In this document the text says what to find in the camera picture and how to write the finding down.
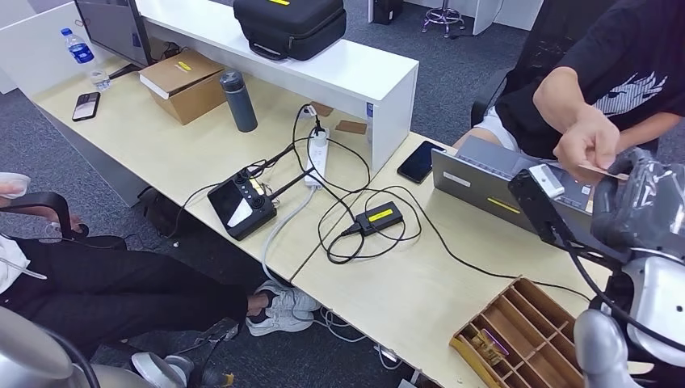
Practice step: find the person's right hand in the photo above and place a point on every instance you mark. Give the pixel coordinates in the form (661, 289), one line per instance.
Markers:
(586, 142)

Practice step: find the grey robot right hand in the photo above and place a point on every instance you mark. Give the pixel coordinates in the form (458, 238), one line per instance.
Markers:
(642, 209)

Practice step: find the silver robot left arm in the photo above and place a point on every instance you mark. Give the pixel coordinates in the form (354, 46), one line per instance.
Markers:
(27, 353)

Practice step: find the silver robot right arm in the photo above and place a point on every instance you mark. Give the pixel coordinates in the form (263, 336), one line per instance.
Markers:
(658, 305)

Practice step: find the gold room key cards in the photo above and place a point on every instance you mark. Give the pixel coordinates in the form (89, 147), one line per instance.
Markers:
(488, 347)

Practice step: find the seated person in black trousers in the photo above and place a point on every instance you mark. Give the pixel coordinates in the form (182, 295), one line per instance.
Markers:
(107, 294)

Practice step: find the grey laptop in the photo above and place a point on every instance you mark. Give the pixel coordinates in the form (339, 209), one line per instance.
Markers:
(471, 185)

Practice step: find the white cabinet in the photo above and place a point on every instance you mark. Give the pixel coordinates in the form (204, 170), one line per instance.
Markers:
(492, 10)

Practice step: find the wooden compartment tray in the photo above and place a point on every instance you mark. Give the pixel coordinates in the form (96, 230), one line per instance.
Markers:
(519, 326)

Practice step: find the chrome stool base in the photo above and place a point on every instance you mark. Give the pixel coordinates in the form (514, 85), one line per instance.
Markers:
(443, 16)

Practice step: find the black adapter with yellow label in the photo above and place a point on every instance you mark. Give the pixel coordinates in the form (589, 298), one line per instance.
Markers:
(380, 217)

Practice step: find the brown cardboard piece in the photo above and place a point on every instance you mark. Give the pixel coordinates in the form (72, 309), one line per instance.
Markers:
(351, 127)
(322, 109)

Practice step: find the black computer tower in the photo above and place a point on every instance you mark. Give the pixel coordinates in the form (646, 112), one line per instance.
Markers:
(386, 9)

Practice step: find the white desk shelf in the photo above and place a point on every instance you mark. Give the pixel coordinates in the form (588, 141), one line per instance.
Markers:
(350, 73)

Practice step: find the white power strip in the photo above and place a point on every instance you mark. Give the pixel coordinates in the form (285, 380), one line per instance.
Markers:
(317, 158)

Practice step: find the white plug charger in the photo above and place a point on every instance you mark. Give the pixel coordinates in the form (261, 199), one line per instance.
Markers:
(308, 112)

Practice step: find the black carry case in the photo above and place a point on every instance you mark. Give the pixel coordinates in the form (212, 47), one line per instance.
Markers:
(289, 27)

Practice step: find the grey thermos bottle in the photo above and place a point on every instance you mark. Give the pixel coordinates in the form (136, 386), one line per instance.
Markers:
(239, 105)

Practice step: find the black remote controller with screen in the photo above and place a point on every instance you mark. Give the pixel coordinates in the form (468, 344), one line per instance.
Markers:
(238, 210)

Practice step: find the cardboard box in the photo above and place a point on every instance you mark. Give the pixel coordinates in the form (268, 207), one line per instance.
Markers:
(182, 91)

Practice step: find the black chair base leg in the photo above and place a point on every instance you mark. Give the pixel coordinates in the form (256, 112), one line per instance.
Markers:
(216, 331)

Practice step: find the black bag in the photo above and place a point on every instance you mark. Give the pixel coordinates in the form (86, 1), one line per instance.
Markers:
(163, 212)

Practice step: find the black monitor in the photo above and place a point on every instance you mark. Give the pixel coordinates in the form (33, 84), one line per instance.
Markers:
(113, 24)

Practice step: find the black smartphone with reflective screen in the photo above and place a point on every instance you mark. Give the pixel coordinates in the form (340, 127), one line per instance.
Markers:
(85, 106)

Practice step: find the clear water bottle blue label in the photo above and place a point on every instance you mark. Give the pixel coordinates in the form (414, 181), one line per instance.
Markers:
(80, 52)

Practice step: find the black office chair armrest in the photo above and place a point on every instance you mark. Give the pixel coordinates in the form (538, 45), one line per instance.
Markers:
(37, 201)

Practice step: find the white desk partition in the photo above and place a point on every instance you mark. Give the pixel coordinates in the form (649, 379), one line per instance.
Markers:
(32, 45)

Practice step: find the pale and black wrist camera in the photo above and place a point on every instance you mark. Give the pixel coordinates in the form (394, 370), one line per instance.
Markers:
(546, 179)

